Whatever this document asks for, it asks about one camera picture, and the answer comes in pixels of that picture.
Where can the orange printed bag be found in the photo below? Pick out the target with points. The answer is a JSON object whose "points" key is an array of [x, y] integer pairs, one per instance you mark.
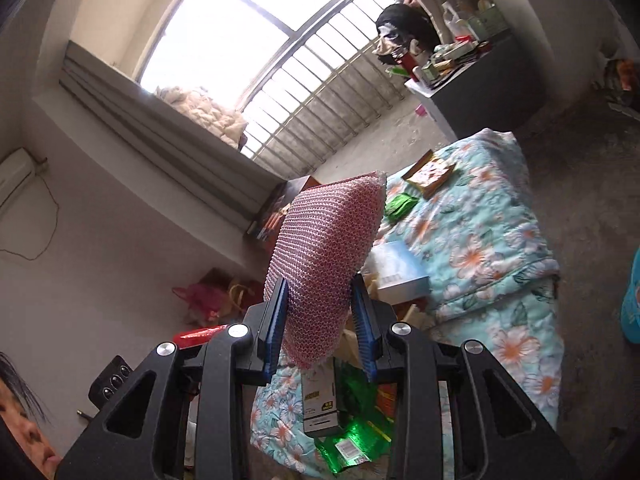
{"points": [[622, 77]]}

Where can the pink plastic bag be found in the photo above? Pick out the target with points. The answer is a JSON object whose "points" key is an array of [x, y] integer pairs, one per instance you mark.
{"points": [[200, 302]]}

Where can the white fluffy cloth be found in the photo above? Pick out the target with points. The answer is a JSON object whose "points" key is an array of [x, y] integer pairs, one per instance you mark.
{"points": [[210, 110]]}

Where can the person's head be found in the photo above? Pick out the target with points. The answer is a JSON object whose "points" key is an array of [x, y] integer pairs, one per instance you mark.
{"points": [[25, 435]]}

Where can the blue and white box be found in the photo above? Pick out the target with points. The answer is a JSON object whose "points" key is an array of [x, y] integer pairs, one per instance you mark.
{"points": [[400, 275]]}

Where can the brown patterned flat box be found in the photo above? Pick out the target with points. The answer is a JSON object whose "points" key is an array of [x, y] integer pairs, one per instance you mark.
{"points": [[430, 174]]}

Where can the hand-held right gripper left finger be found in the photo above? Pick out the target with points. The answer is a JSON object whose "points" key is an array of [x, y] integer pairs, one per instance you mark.
{"points": [[275, 332]]}

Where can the red shiny packet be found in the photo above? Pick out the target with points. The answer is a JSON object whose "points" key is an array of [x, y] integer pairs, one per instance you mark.
{"points": [[200, 336]]}

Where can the dark cabinet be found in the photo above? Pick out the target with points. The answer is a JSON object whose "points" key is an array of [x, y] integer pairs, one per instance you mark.
{"points": [[480, 95]]}

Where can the black plastic bag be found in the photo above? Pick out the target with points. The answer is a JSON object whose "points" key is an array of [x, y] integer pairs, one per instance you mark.
{"points": [[405, 25]]}

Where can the barred window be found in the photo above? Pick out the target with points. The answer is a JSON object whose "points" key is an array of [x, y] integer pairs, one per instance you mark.
{"points": [[225, 25]]}

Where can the blue plastic bag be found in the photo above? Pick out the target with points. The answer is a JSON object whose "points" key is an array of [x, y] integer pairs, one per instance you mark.
{"points": [[631, 300]]}

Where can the white plastic jug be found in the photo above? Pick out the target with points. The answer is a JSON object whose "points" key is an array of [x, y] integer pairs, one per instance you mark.
{"points": [[457, 22]]}

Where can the large green chip bag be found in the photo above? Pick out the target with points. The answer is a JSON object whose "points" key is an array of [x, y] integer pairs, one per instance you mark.
{"points": [[360, 435]]}

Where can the small orange packet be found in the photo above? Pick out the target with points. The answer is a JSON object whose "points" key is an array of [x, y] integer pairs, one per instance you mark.
{"points": [[387, 400]]}

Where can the black and white carton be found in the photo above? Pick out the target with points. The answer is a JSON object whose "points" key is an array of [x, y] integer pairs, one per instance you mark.
{"points": [[320, 410]]}

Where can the pile of assorted packets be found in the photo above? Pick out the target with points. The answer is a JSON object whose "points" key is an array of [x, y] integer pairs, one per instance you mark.
{"points": [[450, 57]]}

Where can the red cardboard box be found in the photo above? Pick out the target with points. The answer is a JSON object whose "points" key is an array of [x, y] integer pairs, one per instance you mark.
{"points": [[280, 210]]}

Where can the floral blue blanket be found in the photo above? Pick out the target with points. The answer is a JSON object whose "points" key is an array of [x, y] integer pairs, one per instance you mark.
{"points": [[480, 240]]}

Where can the small green snack packet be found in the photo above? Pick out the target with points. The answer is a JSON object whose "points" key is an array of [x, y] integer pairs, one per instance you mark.
{"points": [[400, 207]]}

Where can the pink mesh sponge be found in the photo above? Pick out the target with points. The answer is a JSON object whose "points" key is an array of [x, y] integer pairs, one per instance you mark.
{"points": [[325, 260]]}

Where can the small pink cup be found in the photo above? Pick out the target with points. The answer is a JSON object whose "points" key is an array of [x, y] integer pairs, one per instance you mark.
{"points": [[421, 110]]}

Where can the white air conditioner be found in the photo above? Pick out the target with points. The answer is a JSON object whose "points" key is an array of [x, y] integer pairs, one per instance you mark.
{"points": [[12, 175]]}

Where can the black device with round buttons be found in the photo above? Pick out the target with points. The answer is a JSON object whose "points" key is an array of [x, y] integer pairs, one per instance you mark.
{"points": [[112, 380]]}

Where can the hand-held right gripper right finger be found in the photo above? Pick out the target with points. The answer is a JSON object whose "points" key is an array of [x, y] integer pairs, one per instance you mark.
{"points": [[362, 332]]}

